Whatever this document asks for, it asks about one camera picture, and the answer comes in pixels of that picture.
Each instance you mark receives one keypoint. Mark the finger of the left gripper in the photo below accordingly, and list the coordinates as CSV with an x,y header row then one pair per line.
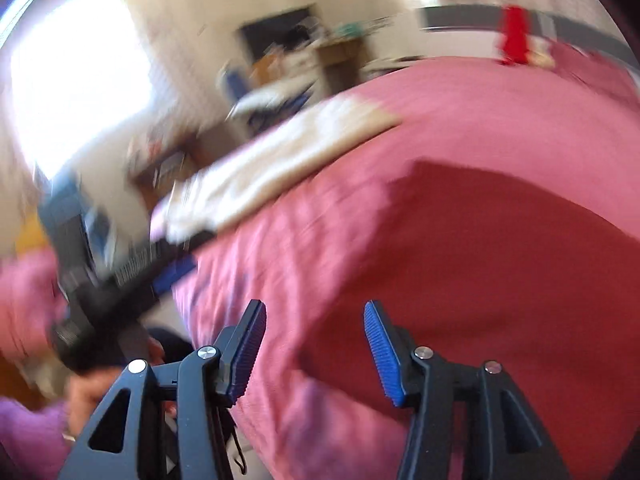
x,y
170,276

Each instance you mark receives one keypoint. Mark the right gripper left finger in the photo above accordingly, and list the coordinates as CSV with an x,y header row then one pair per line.
x,y
163,422

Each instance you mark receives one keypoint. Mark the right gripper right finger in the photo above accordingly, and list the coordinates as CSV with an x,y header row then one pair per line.
x,y
467,422

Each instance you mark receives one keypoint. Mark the dark red fleece jacket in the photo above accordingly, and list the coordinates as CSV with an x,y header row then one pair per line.
x,y
478,265

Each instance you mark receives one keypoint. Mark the person left hand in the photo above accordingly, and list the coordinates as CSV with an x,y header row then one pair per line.
x,y
84,392

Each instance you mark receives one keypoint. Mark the cream folded blanket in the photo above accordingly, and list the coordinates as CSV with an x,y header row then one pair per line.
x,y
221,196

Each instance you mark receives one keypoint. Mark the blue chair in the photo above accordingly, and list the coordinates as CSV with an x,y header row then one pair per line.
x,y
233,84

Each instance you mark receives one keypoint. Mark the black monitor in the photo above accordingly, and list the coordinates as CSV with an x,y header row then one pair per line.
x,y
289,29

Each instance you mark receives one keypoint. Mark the wooden desk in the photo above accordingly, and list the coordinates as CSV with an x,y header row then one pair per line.
x,y
336,64

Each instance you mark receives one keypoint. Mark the teal box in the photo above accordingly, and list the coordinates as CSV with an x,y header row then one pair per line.
x,y
350,30

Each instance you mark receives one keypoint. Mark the pink bed blanket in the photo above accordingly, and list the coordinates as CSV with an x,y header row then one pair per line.
x,y
529,124

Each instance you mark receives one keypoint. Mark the grey white headboard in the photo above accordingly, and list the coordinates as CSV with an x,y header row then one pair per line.
x,y
486,18

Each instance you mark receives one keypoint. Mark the beige plush toy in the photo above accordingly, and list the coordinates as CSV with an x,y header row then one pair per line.
x,y
541,59

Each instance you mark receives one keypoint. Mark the bright red garment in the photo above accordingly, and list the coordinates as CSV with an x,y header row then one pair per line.
x,y
514,43

